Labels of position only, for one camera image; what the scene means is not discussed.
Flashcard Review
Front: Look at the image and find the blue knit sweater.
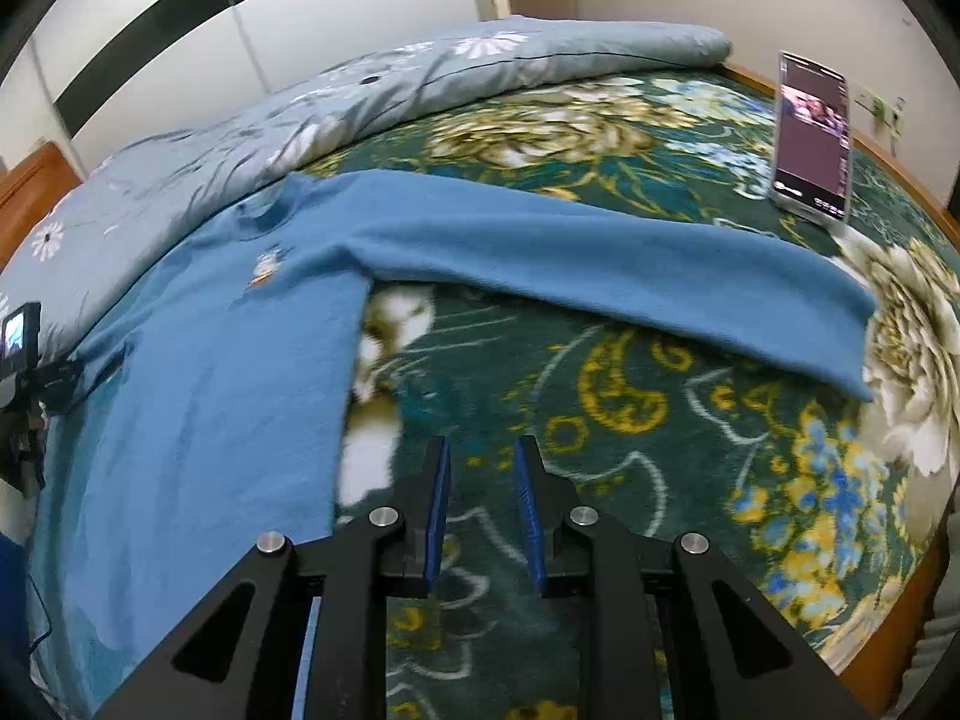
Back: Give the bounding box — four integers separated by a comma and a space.
31, 171, 875, 718

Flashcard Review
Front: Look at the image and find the light blue floral quilt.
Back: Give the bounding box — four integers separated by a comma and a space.
2, 16, 732, 358

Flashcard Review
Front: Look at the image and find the green floral bed blanket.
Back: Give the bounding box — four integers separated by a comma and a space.
313, 71, 958, 718

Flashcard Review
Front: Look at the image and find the white black wardrobe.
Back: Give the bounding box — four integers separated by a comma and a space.
2, 0, 480, 174

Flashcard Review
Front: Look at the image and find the smartphone with lit screen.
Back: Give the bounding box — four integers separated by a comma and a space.
768, 50, 853, 231

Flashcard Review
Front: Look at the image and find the wall power socket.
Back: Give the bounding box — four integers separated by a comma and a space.
854, 86, 907, 140

